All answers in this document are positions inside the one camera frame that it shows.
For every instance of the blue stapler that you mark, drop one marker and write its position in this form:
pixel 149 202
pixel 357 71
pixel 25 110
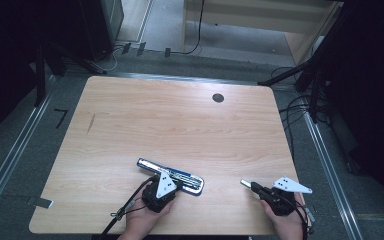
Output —
pixel 186 181

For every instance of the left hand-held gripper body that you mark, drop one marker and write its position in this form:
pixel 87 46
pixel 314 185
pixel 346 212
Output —
pixel 158 196

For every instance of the black metal stand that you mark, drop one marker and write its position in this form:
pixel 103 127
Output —
pixel 313 80
pixel 40 76

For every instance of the black tape mark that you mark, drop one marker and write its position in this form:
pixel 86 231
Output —
pixel 61 118

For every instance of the light wooden furniture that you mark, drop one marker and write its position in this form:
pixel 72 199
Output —
pixel 263 15

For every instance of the person's right hand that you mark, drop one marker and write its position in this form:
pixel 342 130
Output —
pixel 290 226

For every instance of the grey tape strip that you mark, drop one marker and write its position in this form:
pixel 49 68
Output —
pixel 40 202

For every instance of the long metal floor rail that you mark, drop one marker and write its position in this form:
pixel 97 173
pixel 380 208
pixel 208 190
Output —
pixel 10 160
pixel 180 78
pixel 330 173

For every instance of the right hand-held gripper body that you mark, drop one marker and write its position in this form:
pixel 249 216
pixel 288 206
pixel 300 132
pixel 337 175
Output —
pixel 281 201

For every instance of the dark cabinet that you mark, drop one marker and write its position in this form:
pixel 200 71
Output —
pixel 105 26

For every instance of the person's left hand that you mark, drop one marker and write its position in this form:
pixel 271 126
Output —
pixel 143 225

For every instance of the dark round table grommet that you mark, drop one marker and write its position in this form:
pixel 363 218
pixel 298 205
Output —
pixel 218 98

